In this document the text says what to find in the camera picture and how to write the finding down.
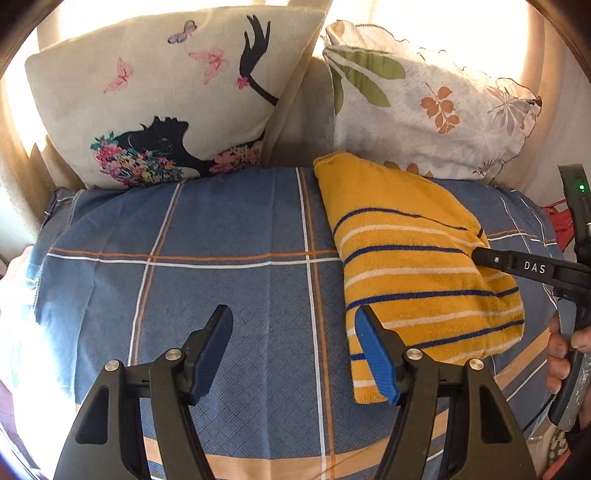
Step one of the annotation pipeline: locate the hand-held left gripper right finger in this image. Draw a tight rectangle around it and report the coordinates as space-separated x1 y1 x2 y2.
353 305 539 480

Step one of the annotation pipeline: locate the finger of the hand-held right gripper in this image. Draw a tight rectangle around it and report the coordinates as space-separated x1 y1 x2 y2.
471 247 561 287

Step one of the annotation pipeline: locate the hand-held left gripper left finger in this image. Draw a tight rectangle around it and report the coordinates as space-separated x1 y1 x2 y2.
53 305 234 480

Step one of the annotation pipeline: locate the yellow striped towel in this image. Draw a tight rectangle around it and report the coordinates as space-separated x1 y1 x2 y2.
313 151 527 406

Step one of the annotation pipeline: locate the person's right hand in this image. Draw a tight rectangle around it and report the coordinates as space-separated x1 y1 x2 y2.
545 311 591 393

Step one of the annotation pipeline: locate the blue plaid blanket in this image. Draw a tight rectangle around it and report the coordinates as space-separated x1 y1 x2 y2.
9 166 573 480

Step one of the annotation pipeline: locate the leaf print pillow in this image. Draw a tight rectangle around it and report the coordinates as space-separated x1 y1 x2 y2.
322 21 542 185

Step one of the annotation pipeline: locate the cream cushion woman silhouette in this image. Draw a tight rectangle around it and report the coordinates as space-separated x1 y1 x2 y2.
24 6 328 190

